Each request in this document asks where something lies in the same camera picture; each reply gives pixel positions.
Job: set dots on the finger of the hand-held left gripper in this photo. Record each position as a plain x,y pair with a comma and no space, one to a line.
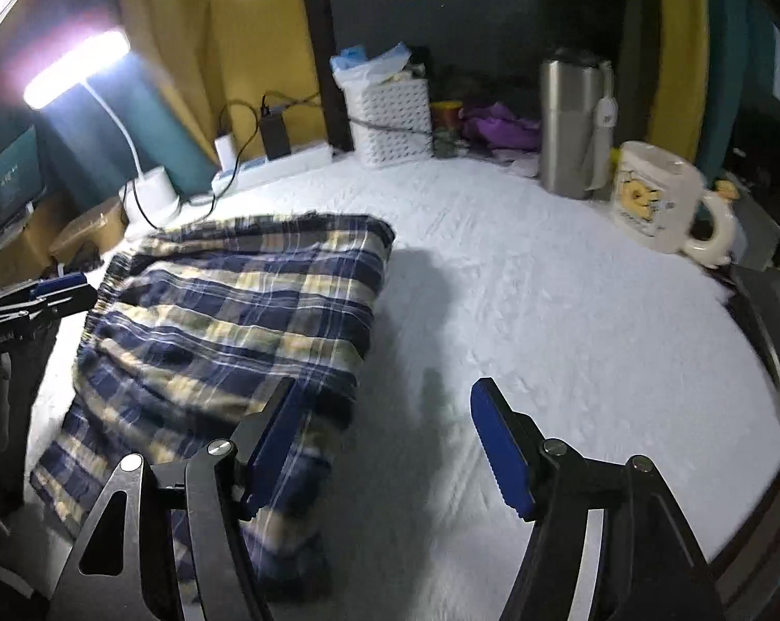
47,314
60,286

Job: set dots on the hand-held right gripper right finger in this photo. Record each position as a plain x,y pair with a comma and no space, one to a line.
500,449

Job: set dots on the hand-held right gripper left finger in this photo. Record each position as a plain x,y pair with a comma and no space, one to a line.
273,446

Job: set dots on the blue plaid pants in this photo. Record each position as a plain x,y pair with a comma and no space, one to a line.
234,310

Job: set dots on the cardboard box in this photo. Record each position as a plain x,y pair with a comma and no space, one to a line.
34,236

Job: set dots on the white desk lamp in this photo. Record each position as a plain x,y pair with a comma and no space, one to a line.
151,197

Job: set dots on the tablet with teal screen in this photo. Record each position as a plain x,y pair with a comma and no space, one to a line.
8,168

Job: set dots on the teal cushion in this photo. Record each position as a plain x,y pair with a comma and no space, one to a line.
150,123

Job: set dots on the white charger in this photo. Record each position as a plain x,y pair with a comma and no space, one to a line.
226,152

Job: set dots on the white power strip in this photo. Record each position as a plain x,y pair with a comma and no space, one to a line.
273,168

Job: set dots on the black charger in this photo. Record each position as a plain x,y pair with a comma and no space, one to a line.
275,137

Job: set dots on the yellow curtain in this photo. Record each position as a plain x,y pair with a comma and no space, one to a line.
677,45
189,32

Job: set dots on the white bear print mug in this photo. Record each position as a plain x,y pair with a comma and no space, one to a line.
655,197

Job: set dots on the stainless steel tumbler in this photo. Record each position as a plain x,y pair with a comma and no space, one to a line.
567,136

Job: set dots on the purple cloth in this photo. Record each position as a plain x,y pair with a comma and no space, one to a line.
500,126

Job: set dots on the yellow lidded jar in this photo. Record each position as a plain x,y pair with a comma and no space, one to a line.
446,115

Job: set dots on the white perforated basket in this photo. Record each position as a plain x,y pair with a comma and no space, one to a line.
390,123

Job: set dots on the blue white plastic bag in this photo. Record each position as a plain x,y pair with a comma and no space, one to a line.
370,64

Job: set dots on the dark window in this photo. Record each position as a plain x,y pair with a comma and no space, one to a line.
480,6

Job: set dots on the teal curtain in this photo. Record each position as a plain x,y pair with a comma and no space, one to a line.
736,58

